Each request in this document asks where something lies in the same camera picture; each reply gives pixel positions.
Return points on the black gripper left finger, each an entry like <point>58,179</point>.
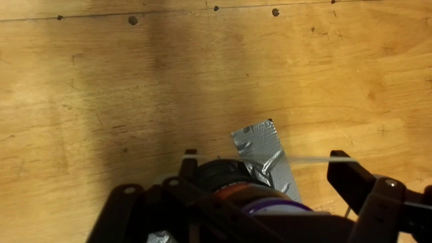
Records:
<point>149,211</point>

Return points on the grey duct tape piece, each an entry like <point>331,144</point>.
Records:
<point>161,238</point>
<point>265,153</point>

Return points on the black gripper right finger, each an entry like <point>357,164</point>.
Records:
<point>382,203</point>

